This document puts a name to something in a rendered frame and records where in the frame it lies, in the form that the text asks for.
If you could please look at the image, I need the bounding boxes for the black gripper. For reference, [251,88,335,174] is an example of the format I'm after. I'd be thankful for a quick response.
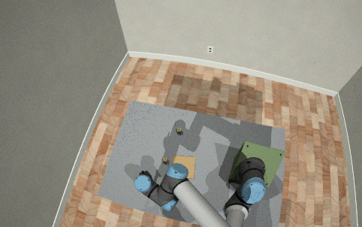
[139,171,152,179]

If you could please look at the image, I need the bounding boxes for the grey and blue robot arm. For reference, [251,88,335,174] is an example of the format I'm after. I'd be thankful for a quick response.
[134,157,266,227]

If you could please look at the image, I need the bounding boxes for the tan flat mat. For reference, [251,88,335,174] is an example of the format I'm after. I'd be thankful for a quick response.
[172,156,195,179]

